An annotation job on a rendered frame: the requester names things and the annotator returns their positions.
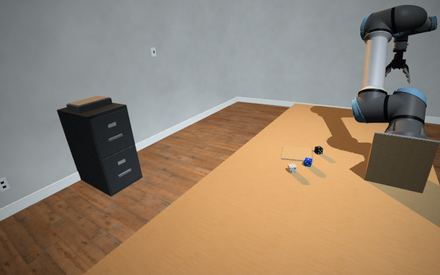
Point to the white die with black pips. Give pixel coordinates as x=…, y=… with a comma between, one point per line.
x=292, y=168

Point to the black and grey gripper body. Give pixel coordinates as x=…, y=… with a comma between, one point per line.
x=398, y=63

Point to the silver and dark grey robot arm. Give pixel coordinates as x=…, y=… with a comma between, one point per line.
x=406, y=107

